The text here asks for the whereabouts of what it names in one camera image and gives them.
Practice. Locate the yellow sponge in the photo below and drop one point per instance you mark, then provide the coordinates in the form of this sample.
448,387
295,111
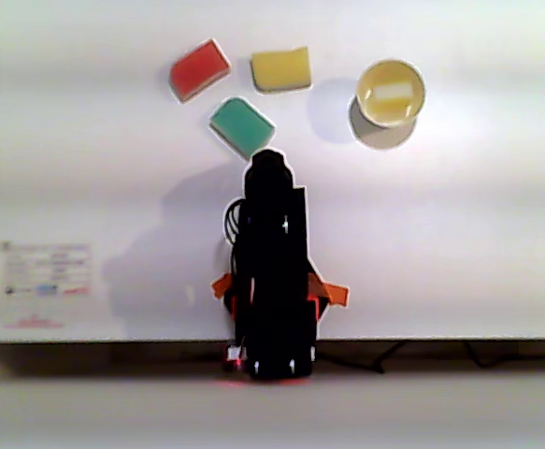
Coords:
392,92
281,69

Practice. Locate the white paper cup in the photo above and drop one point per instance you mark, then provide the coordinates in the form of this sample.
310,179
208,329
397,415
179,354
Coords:
384,114

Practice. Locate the green sponge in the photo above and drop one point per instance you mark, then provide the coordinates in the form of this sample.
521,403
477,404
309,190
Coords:
240,124

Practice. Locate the printed label sticker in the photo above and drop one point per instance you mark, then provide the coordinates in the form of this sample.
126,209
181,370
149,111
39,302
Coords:
45,280

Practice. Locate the red sponge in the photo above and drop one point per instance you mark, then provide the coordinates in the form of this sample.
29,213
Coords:
199,70

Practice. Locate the orange table clamp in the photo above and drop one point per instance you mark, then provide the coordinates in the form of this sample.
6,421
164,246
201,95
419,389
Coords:
223,285
335,292

